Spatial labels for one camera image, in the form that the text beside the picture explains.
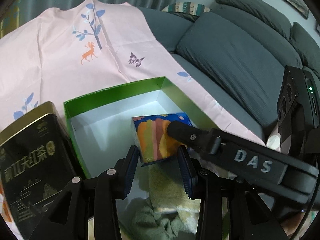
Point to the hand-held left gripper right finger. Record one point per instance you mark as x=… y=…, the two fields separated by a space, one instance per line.
x=186 y=176

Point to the grey sofa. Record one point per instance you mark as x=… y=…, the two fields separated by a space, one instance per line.
x=225 y=60

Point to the pink printed bedsheet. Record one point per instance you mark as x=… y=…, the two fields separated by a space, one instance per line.
x=62 y=55

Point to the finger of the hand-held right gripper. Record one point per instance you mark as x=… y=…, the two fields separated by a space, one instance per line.
x=250 y=162

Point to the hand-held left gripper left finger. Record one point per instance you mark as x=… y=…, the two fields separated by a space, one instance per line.
x=130 y=173

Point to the green fluffy towel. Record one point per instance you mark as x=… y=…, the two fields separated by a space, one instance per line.
x=152 y=222

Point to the patterned cushion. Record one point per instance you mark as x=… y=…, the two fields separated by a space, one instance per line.
x=186 y=9

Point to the green cardboard box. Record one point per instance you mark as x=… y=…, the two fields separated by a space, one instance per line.
x=105 y=122

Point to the yellow fluffy towel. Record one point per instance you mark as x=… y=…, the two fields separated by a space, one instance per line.
x=166 y=190

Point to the blue orange tissue packet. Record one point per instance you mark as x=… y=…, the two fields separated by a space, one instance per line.
x=152 y=137

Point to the yellow patterned curtain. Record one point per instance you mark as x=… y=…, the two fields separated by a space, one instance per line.
x=7 y=17

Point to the black tin box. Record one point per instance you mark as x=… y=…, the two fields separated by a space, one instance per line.
x=32 y=160

